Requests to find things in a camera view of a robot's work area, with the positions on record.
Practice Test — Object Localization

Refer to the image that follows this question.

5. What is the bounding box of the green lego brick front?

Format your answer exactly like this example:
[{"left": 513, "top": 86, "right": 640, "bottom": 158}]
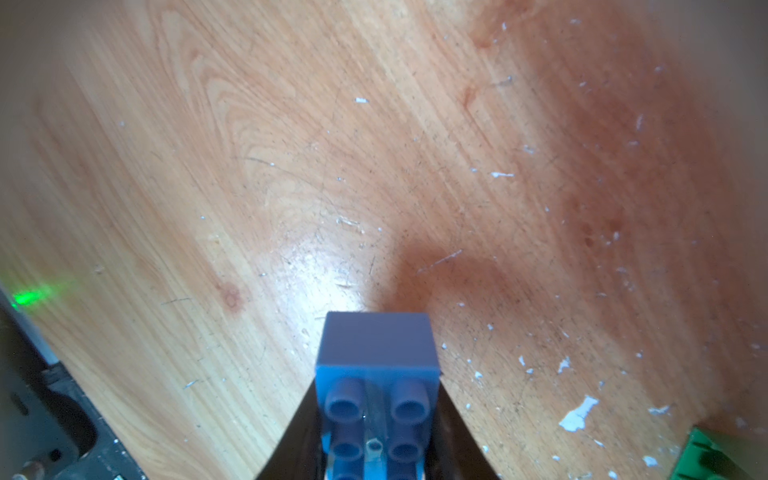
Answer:
[{"left": 669, "top": 427, "right": 767, "bottom": 480}]

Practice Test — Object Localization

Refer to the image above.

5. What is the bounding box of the blue lego brick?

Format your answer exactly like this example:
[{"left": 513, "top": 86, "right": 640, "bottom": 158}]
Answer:
[{"left": 315, "top": 311, "right": 441, "bottom": 479}]

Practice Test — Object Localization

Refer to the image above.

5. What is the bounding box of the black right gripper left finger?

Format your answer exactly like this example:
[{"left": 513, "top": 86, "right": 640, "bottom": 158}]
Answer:
[{"left": 255, "top": 381, "right": 327, "bottom": 480}]

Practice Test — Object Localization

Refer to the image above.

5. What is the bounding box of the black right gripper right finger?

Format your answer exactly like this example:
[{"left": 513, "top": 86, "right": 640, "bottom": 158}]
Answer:
[{"left": 424, "top": 384, "right": 498, "bottom": 480}]

